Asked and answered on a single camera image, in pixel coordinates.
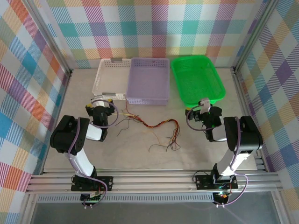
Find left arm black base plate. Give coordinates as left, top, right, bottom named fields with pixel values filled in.
left=71, top=175, right=114, bottom=192

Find purple plastic basket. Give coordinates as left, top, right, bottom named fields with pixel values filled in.
left=126, top=57, right=171, bottom=106

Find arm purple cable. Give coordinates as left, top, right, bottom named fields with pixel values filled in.
left=69, top=99, right=119, bottom=207
left=186, top=104, right=249, bottom=207

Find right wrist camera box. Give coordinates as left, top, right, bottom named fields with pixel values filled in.
left=199, top=98, right=212, bottom=114

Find green plastic basket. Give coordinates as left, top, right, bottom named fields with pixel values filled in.
left=171, top=55, right=227, bottom=108

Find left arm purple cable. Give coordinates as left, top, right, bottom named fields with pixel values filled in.
left=69, top=99, right=119, bottom=207

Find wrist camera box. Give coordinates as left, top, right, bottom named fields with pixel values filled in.
left=90, top=97, right=106, bottom=107
left=199, top=98, right=212, bottom=114

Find aluminium frame post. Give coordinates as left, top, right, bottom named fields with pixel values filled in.
left=23, top=0, right=73, bottom=77
left=233, top=0, right=280, bottom=73

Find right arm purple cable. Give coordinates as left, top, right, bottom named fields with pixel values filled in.
left=186, top=104, right=249, bottom=207

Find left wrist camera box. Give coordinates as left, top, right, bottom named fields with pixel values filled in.
left=90, top=97, right=106, bottom=107

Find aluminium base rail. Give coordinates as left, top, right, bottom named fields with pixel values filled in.
left=25, top=171, right=285, bottom=195

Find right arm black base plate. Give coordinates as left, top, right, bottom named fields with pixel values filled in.
left=194, top=174, right=239, bottom=190

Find white plastic basket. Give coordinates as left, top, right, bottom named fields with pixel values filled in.
left=92, top=58, right=132, bottom=101

